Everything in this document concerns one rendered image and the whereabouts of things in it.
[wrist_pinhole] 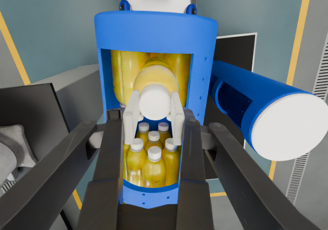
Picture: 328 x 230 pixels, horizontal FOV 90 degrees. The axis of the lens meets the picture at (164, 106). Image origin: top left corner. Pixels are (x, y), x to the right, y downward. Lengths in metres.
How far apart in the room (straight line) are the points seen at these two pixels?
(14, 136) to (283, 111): 0.92
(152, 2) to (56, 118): 0.51
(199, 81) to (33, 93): 0.53
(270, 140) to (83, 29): 1.53
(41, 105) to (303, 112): 0.89
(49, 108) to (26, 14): 1.29
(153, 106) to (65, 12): 1.57
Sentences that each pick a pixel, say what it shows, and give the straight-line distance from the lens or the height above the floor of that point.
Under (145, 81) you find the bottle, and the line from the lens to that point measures 0.22.
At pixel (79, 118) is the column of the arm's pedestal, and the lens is 0.95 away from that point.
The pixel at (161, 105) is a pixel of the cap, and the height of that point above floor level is 1.36.
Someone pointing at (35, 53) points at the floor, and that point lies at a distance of 1.88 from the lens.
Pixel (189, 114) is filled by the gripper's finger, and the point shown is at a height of 1.40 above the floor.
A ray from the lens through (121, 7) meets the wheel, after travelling 0.58.
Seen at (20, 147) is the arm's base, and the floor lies 1.05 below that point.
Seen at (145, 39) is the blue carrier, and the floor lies 1.23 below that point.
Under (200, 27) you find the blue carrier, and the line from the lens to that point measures 0.34.
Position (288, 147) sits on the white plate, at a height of 1.04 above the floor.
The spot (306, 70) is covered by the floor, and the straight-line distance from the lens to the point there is 2.09.
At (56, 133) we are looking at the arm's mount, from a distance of 0.72.
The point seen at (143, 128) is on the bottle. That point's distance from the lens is 0.60.
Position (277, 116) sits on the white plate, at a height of 1.04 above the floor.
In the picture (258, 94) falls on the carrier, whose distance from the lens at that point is 0.72.
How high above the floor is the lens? 1.54
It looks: 67 degrees down
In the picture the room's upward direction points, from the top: 176 degrees clockwise
